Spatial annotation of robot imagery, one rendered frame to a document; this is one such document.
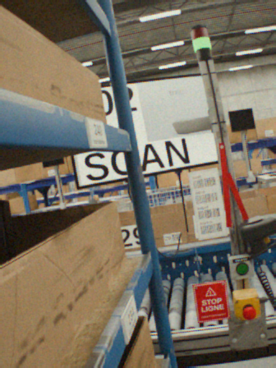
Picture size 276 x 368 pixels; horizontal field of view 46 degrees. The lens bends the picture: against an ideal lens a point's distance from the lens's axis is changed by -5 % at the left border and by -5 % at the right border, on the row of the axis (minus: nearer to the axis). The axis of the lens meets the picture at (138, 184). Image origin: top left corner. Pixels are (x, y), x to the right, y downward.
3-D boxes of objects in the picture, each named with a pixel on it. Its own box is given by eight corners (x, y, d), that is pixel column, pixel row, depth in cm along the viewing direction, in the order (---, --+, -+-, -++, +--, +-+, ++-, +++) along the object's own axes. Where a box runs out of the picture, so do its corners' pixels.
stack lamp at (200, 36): (195, 48, 92) (190, 29, 91) (195, 53, 97) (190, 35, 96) (211, 45, 91) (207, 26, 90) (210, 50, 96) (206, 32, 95)
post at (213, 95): (231, 351, 97) (185, 63, 92) (229, 344, 101) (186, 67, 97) (268, 346, 95) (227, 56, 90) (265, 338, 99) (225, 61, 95)
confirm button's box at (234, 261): (232, 281, 93) (229, 259, 92) (231, 278, 96) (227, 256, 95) (255, 278, 92) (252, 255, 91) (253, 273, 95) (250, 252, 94)
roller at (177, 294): (181, 342, 103) (166, 344, 104) (186, 284, 154) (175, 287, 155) (177, 328, 103) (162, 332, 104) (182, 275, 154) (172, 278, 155)
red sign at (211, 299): (198, 323, 97) (192, 285, 96) (198, 322, 98) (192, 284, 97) (250, 315, 94) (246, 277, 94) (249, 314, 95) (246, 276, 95)
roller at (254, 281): (264, 331, 98) (264, 317, 98) (243, 276, 149) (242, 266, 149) (279, 328, 97) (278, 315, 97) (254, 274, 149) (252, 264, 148)
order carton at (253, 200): (189, 245, 157) (183, 209, 156) (190, 231, 186) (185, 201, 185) (271, 231, 150) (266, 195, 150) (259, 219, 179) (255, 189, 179)
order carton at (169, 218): (108, 255, 164) (102, 223, 163) (121, 241, 193) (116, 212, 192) (189, 245, 157) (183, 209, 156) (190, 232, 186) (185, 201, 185)
